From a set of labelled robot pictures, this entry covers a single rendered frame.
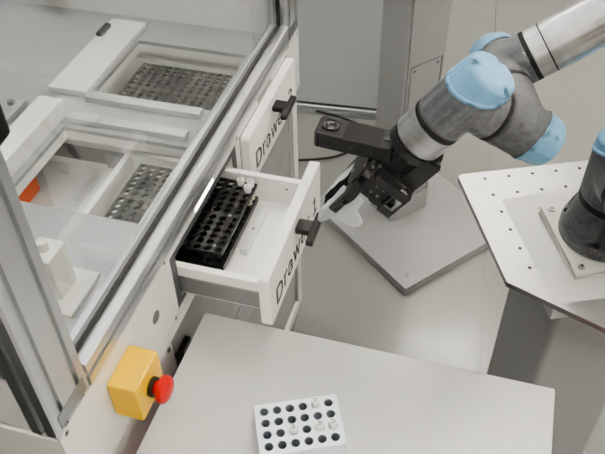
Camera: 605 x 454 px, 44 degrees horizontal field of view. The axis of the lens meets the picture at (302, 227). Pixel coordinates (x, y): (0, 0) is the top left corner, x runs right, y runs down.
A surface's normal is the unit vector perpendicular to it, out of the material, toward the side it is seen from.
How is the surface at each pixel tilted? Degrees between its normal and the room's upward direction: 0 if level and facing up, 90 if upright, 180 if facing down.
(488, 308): 0
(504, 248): 0
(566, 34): 57
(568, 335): 90
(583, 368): 90
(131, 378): 0
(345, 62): 90
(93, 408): 90
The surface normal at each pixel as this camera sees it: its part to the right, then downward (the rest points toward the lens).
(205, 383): -0.02, -0.72
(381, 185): -0.28, 0.67
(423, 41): 0.57, 0.56
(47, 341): 0.96, 0.18
